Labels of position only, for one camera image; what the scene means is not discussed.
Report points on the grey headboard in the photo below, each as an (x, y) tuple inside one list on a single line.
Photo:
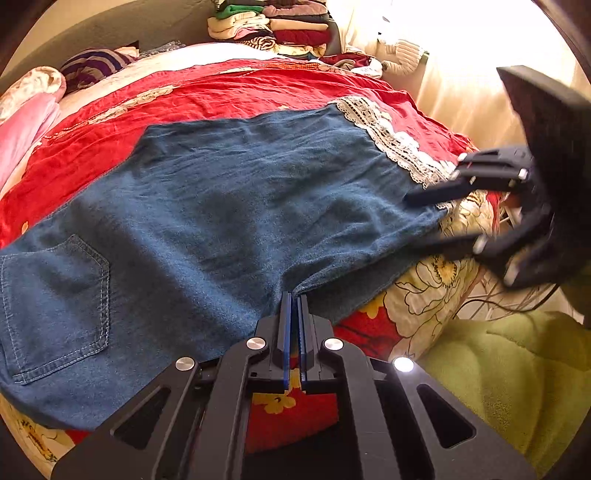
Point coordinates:
[(138, 27)]

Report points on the floral beige pillow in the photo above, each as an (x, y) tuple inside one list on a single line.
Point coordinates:
[(27, 87)]

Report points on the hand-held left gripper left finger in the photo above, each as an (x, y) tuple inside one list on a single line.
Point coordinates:
[(287, 341)]

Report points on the blue patterned cloth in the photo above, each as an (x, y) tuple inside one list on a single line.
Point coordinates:
[(161, 47)]

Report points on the beige bed sheet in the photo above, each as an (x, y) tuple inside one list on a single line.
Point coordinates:
[(184, 53)]

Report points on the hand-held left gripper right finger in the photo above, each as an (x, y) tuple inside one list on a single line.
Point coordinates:
[(302, 341)]

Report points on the purple striped pillow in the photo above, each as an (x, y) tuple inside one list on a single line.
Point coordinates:
[(94, 64)]

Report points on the cream curtain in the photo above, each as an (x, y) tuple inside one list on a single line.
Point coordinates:
[(461, 92)]

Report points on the green blanket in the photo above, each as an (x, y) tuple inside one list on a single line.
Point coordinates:
[(508, 392)]

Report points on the blue denim pants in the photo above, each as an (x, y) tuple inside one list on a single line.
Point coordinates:
[(207, 207)]

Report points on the pile of folded clothes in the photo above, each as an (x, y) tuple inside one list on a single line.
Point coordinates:
[(286, 23)]

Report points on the red patterned crumpled garment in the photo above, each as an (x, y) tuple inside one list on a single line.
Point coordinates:
[(346, 61)]

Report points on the red floral bedspread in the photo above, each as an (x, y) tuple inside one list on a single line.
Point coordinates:
[(207, 94)]

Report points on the pink quilt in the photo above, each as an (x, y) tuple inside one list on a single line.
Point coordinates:
[(23, 138)]

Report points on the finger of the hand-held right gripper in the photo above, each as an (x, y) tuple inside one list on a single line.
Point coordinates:
[(489, 168), (512, 237)]

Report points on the white knitted garment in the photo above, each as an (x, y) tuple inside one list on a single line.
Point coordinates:
[(406, 53)]

